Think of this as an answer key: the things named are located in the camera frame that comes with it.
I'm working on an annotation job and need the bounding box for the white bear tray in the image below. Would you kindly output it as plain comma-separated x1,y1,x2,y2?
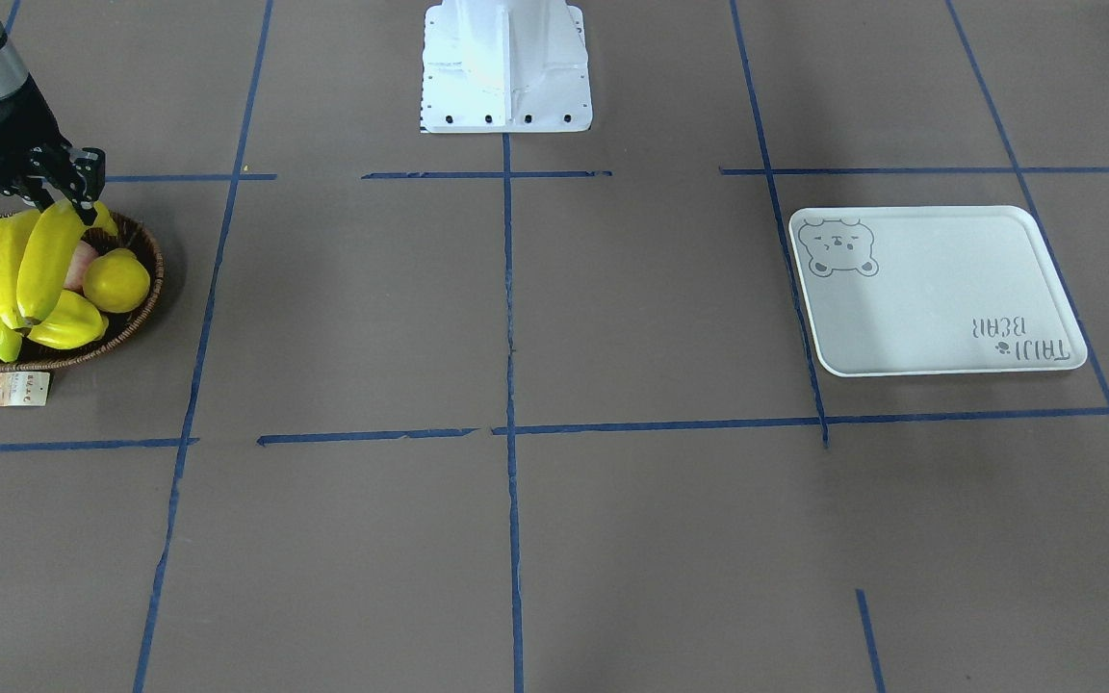
787,205,1090,378

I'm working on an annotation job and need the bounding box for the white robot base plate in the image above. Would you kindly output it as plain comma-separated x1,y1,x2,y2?
420,1,594,133

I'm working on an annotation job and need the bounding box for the red green apple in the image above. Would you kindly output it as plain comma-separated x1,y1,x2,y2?
63,241,100,293

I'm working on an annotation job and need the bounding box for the yellow pear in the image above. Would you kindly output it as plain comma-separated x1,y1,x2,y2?
83,248,151,313

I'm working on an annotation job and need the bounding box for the basket paper tag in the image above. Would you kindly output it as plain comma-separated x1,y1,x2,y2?
0,371,52,408

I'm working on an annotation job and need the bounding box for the brown wicker basket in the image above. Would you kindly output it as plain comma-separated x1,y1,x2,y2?
0,211,166,371

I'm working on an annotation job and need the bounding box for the yellow starfruit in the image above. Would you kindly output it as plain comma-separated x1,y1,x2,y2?
26,289,109,350

